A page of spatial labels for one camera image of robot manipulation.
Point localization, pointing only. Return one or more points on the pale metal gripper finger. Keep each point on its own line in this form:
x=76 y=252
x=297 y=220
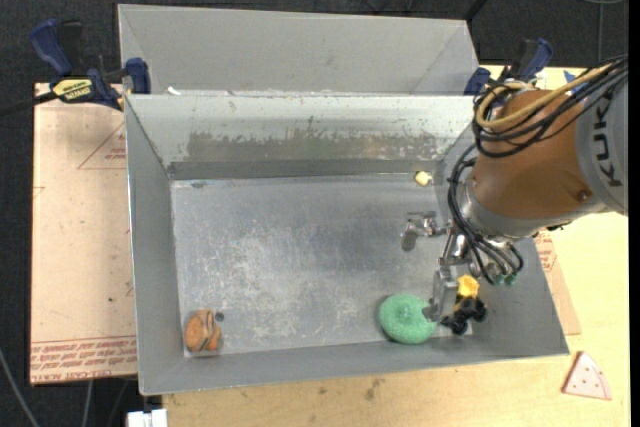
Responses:
x=445 y=287
x=425 y=225

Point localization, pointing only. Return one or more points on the yellow and black toy vehicle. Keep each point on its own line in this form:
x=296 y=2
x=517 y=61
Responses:
x=467 y=310

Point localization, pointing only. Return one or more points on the small cream block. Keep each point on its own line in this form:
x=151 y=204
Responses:
x=423 y=178

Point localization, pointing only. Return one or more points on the green round scouring pad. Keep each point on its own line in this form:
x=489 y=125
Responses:
x=402 y=321

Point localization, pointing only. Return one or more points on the grey metal bin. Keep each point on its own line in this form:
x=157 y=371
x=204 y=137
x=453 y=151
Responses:
x=300 y=245

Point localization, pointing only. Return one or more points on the orange striped toy animal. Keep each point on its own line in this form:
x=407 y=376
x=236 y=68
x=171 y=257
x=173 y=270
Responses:
x=201 y=331

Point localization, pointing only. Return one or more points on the brown cardboard board, red print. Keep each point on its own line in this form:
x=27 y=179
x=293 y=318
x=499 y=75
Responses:
x=80 y=240

